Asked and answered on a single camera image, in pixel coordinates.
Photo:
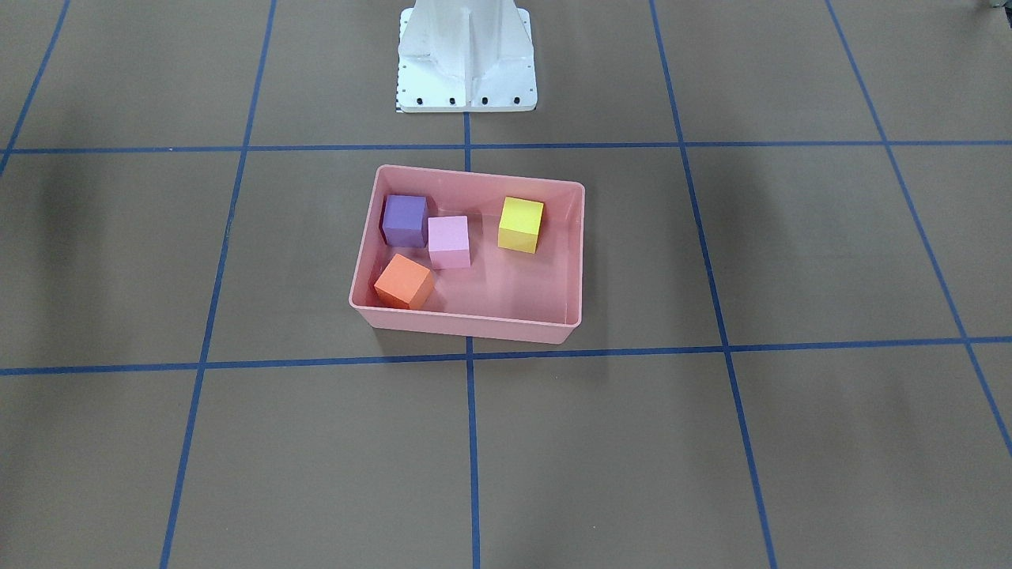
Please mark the orange foam cube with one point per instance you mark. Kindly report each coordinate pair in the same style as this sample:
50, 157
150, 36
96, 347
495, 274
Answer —
404, 284

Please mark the purple foam cube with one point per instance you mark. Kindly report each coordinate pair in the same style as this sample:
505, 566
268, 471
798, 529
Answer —
405, 221

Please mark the yellow foam cube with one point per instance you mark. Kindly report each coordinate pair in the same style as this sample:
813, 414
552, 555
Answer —
520, 225

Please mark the pink foam cube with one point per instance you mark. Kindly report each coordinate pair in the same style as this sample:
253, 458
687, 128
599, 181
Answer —
449, 242

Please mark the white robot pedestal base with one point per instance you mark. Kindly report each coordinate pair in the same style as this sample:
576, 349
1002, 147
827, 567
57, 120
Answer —
465, 57

